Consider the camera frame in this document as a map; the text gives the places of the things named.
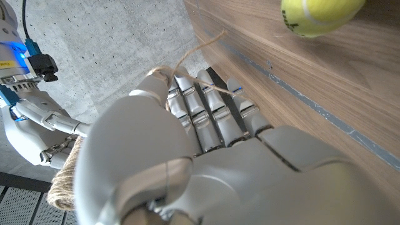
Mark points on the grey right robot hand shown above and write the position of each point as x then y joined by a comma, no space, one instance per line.
28,137

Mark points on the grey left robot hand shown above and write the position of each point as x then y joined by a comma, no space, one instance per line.
250,181

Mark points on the brown twine spool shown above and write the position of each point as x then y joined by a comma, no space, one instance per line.
64,187

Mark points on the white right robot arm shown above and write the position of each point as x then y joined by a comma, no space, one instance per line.
11,68

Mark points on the yellow tennis ball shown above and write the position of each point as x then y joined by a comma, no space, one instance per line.
318,15

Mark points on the grey perforated panel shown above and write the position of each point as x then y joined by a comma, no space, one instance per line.
22,207

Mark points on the wooden panel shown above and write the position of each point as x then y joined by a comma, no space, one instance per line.
312,106

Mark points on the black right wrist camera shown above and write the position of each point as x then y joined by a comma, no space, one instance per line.
43,67

